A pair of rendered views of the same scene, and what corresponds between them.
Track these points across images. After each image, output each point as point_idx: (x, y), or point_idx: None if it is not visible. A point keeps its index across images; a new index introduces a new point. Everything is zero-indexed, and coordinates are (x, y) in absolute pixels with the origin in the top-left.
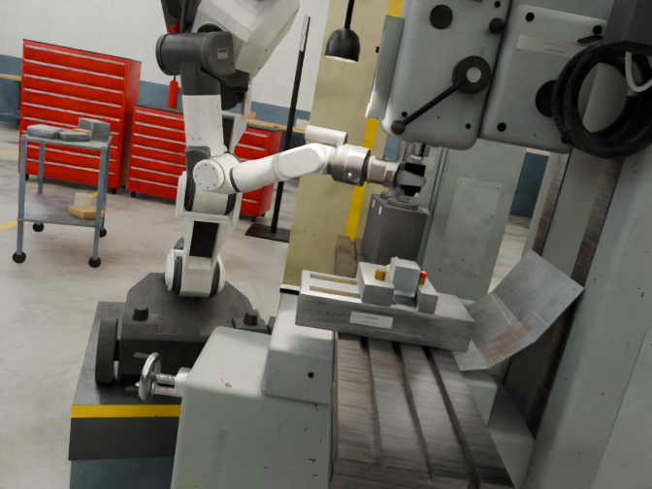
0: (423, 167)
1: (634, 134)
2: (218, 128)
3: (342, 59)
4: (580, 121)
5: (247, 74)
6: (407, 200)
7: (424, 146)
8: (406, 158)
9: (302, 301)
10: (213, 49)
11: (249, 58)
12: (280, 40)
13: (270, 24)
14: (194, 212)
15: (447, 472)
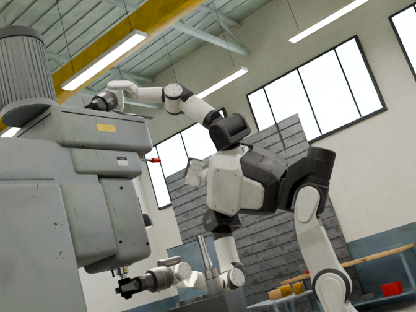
0: (117, 281)
1: None
2: (219, 257)
3: (150, 225)
4: None
5: (247, 211)
6: (202, 296)
7: (111, 271)
8: (201, 256)
9: None
10: (204, 221)
11: (221, 212)
12: (236, 184)
13: (208, 193)
14: (348, 304)
15: None
